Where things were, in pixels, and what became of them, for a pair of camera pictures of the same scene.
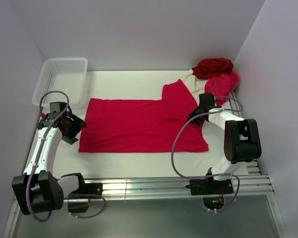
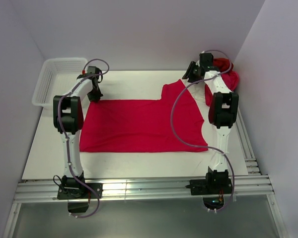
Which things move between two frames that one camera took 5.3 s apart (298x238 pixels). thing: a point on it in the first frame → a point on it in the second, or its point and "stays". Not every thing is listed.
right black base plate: [205, 187] stays
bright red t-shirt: [139, 125] stays
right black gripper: [192, 114] → [188, 72]
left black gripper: [78, 124] → [96, 97]
